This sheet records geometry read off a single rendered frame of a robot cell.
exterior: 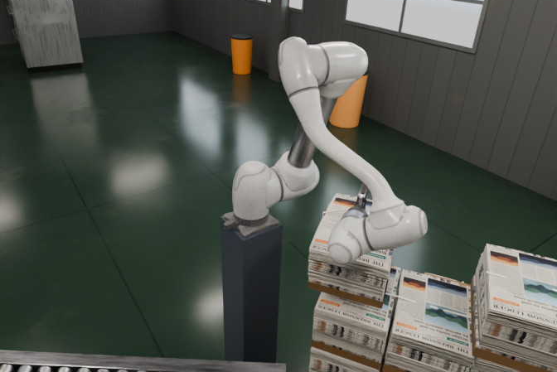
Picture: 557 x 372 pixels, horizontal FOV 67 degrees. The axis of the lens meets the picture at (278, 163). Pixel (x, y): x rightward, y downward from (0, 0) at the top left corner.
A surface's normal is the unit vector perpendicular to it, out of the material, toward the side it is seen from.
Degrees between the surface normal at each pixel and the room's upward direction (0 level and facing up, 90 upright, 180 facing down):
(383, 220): 64
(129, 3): 90
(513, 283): 0
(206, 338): 0
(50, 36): 90
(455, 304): 1
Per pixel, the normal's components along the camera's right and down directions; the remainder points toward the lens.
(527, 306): 0.03, -0.88
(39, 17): 0.54, 0.41
